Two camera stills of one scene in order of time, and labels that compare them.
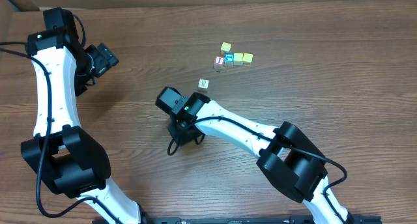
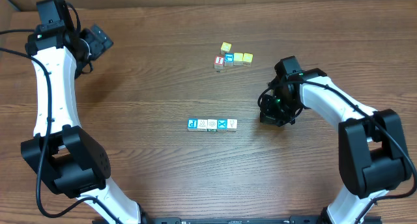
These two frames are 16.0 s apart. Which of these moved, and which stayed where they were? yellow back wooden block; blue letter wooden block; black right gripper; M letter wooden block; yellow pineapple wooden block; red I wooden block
Moved: black right gripper; M letter wooden block
Stayed: yellow back wooden block; yellow pineapple wooden block; red I wooden block; blue letter wooden block
